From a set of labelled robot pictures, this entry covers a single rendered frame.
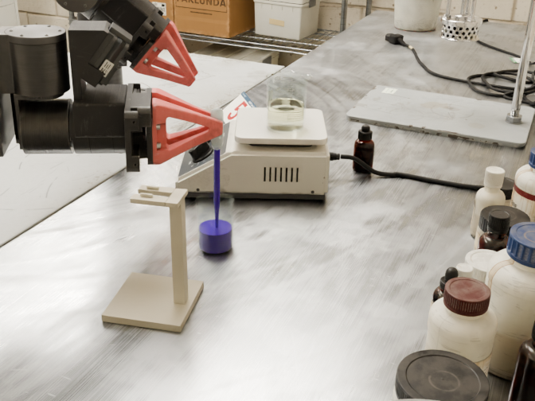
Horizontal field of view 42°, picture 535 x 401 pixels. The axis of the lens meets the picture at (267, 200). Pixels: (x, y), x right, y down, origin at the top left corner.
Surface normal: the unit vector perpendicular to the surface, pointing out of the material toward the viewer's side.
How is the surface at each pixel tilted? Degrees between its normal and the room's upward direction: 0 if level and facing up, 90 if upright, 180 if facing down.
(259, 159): 90
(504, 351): 90
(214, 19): 92
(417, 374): 0
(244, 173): 90
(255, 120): 0
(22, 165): 0
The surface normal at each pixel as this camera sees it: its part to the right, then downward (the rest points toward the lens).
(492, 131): 0.02, -0.90
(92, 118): 0.14, 0.44
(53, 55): 0.71, 0.34
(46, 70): 0.54, 0.40
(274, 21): -0.48, 0.38
